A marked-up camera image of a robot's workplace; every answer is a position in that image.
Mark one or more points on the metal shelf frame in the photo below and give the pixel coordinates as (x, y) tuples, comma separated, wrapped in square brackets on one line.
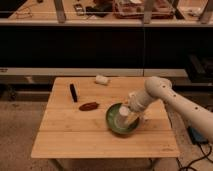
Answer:
[(193, 13)]

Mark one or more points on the white carton box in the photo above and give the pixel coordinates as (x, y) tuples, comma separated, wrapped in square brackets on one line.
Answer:
[(131, 95)]

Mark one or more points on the wooden table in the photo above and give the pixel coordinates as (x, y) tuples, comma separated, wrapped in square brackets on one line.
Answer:
[(67, 132)]

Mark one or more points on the white crumpled cloth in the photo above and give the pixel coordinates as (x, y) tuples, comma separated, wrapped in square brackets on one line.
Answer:
[(102, 80)]

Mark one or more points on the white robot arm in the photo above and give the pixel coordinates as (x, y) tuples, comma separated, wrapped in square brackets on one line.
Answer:
[(161, 88)]

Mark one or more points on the red basket on shelf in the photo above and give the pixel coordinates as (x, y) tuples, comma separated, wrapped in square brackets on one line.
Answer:
[(162, 9)]

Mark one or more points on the glasses on shelf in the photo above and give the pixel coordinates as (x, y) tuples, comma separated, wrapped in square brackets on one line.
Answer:
[(23, 13)]

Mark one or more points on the brown sausage-shaped object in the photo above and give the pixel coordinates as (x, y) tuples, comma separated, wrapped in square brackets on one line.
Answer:
[(89, 106)]

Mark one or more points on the black remote on shelf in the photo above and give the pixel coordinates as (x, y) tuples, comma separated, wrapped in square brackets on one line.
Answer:
[(79, 9)]

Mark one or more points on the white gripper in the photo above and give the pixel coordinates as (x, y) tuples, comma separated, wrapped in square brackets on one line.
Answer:
[(131, 118)]

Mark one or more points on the green bowl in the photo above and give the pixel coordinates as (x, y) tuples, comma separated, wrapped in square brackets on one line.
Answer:
[(110, 121)]

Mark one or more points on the white ceramic cup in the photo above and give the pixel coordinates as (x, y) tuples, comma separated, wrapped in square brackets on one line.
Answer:
[(121, 117)]

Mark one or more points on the black power box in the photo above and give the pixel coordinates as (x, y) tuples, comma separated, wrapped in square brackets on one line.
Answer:
[(195, 136)]

